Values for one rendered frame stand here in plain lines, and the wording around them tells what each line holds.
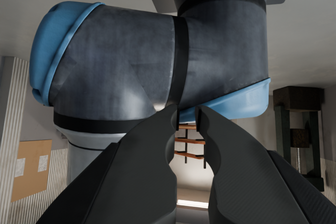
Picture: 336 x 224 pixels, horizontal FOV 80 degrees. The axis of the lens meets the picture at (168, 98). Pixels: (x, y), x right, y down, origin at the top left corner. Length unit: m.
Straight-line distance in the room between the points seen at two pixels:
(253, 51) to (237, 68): 0.03
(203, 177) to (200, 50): 8.25
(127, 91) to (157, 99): 0.03
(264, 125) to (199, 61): 6.36
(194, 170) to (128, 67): 8.23
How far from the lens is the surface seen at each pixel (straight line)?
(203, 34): 0.22
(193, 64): 0.20
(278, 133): 5.35
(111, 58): 0.19
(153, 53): 0.20
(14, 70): 4.09
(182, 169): 8.44
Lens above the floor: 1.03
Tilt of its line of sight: 8 degrees down
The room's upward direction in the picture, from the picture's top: 178 degrees counter-clockwise
